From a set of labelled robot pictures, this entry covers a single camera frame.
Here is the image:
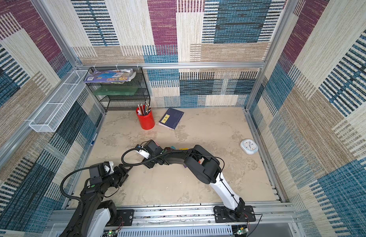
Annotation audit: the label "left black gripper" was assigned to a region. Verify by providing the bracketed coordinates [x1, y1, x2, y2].
[101, 164, 132, 189]

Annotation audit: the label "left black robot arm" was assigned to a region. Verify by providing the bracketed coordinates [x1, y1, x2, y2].
[60, 162, 134, 237]

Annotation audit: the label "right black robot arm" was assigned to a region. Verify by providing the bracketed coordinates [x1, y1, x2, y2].
[136, 140, 241, 211]

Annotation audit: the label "red ribbed pencil cup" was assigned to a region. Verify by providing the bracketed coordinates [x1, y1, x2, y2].
[136, 108, 155, 130]

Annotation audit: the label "dark blue notebook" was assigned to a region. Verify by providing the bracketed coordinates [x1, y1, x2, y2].
[159, 108, 184, 130]

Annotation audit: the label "pencils in cup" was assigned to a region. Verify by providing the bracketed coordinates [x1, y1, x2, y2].
[137, 101, 151, 116]

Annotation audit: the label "black mesh shelf rack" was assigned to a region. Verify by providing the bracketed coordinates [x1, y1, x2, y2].
[83, 66, 150, 112]

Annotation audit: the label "green folder in rack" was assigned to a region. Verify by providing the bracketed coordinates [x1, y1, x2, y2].
[93, 86, 139, 96]

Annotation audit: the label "colourful magazine on rack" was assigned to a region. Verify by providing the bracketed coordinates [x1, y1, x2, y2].
[84, 69, 137, 84]

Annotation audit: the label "blue pen by wall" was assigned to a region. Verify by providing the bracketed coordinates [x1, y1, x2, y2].
[91, 133, 98, 146]

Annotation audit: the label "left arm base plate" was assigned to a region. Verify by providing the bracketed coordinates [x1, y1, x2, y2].
[106, 209, 134, 227]

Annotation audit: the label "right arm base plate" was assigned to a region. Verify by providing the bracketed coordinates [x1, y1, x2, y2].
[213, 205, 256, 223]

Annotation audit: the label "white wire wall basket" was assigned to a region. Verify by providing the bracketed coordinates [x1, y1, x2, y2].
[29, 70, 88, 133]

